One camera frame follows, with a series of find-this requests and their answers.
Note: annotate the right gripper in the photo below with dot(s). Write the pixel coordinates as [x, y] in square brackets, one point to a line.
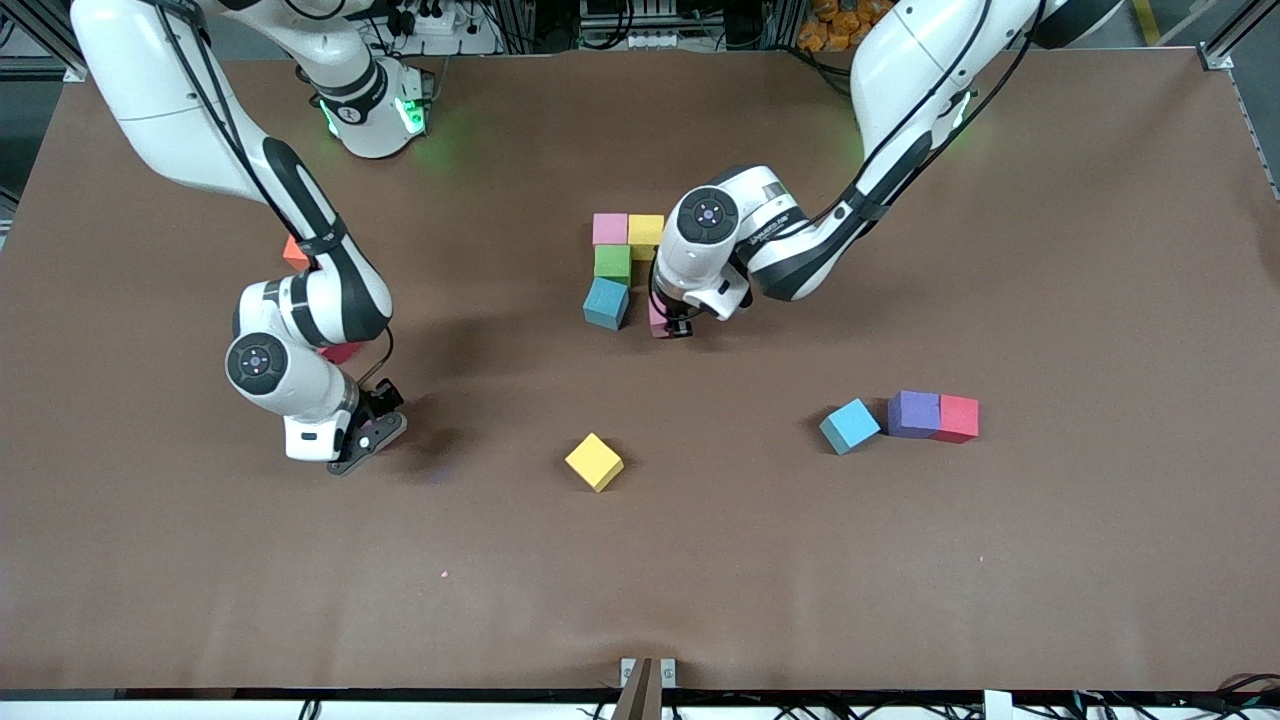
[381, 397]

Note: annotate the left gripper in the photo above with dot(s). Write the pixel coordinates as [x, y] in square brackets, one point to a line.
[663, 301]

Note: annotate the pink foam cube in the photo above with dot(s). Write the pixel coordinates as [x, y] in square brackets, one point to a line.
[655, 325]
[609, 228]

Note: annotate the cyan foam cube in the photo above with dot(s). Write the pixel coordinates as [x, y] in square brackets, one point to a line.
[850, 427]
[606, 304]

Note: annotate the green foam cube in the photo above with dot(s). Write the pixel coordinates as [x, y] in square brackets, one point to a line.
[612, 263]

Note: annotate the yellow foam cube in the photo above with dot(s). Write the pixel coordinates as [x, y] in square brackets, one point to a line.
[594, 462]
[644, 230]

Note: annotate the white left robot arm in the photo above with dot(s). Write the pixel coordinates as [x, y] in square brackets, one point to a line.
[900, 80]

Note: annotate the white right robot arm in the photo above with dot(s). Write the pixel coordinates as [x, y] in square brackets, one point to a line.
[150, 90]

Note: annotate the red foam cube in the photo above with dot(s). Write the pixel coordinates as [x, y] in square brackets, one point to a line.
[342, 353]
[960, 418]

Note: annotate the orange foam cube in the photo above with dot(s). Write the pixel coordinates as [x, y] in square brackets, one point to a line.
[293, 253]

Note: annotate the purple foam cube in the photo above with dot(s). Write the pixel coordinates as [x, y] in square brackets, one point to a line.
[913, 414]

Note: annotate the brown table cover mat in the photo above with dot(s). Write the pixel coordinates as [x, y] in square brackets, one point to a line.
[640, 580]

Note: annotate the slim white power strip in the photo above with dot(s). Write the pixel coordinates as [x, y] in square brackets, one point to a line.
[650, 40]

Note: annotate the bag of orange snacks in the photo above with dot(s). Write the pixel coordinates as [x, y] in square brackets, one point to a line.
[825, 25]

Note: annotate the white paper tag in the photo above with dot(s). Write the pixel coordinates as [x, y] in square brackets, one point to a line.
[997, 706]

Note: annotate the table edge clamp bracket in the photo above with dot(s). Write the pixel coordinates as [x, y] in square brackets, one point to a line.
[648, 690]

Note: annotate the aluminium frame strut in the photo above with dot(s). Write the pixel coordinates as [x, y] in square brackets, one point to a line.
[1215, 57]
[30, 65]

